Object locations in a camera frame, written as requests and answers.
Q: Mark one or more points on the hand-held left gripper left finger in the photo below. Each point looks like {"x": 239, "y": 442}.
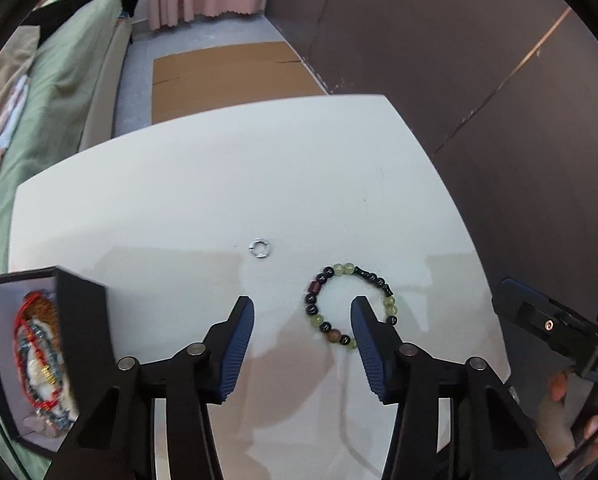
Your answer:
{"x": 236, "y": 345}

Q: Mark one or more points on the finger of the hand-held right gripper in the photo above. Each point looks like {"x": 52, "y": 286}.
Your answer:
{"x": 544, "y": 322}
{"x": 516, "y": 285}

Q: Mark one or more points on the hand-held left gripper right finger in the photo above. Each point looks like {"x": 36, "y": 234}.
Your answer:
{"x": 371, "y": 345}

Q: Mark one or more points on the black jewelry box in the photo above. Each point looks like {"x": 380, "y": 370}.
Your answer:
{"x": 81, "y": 340}

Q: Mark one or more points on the person's right hand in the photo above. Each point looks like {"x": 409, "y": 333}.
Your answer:
{"x": 554, "y": 420}

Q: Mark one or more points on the brown cardboard sheet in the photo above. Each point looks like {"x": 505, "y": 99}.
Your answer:
{"x": 229, "y": 80}

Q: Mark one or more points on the white cloth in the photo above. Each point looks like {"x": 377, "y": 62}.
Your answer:
{"x": 11, "y": 110}

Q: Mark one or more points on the bed with green sheet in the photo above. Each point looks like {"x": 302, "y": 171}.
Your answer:
{"x": 74, "y": 60}

